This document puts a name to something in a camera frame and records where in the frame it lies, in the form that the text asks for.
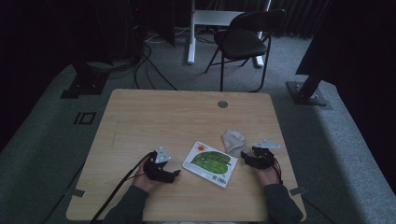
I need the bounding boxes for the black floor cables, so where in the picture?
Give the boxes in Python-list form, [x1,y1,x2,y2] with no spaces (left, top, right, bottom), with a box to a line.
[132,43,178,91]

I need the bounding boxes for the black stand with metal base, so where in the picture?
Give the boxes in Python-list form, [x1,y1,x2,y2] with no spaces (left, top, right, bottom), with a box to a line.
[286,73,332,110]

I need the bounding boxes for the black stand base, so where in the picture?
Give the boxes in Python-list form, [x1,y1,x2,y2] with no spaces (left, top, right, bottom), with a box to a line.
[60,60,110,100]

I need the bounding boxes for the white desk frame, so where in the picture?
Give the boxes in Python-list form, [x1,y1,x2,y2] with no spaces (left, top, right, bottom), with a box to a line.
[187,0,272,68]

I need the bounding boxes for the person's right hand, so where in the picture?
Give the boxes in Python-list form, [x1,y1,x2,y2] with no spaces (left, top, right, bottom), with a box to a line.
[250,166,281,189]

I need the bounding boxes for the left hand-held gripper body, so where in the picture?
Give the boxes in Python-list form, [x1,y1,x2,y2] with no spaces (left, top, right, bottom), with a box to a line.
[143,147,172,184]

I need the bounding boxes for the grey tape strip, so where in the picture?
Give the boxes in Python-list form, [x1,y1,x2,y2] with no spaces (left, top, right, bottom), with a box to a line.
[289,186,306,197]
[69,188,86,199]

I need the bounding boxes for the beige cloth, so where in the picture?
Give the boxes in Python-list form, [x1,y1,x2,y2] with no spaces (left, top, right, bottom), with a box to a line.
[220,129,249,158]

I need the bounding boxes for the black folding chair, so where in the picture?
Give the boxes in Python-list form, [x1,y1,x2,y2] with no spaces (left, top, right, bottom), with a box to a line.
[204,8,287,93]

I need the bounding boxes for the red and black gripper wires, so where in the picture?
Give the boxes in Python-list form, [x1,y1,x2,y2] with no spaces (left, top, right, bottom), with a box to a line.
[267,157,284,185]

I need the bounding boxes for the person's left hand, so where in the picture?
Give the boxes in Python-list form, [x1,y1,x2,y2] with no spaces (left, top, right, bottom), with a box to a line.
[133,157,164,194]

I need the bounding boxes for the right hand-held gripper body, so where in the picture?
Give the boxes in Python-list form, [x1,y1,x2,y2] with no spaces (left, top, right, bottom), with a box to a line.
[252,139,281,171]

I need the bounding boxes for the black floor tape marks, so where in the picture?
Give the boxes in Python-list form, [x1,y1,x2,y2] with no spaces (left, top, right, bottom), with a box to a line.
[73,111,97,126]

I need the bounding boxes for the thick black gripper cable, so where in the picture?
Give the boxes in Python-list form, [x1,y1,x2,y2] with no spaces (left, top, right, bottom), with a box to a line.
[90,151,155,223]

